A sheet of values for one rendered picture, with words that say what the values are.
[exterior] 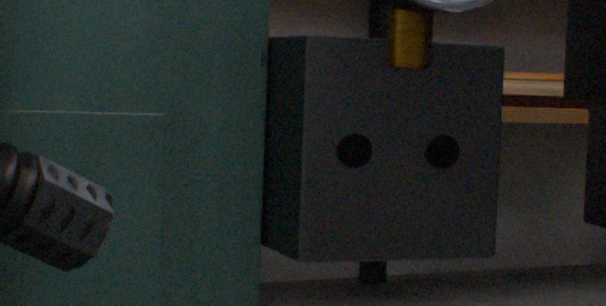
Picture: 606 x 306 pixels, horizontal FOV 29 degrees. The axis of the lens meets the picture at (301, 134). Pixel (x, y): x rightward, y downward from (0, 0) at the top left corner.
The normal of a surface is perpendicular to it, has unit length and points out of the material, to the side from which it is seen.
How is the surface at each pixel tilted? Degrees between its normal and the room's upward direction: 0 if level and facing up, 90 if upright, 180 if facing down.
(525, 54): 90
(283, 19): 90
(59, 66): 90
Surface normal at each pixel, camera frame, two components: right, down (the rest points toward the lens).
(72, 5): 0.36, 0.06
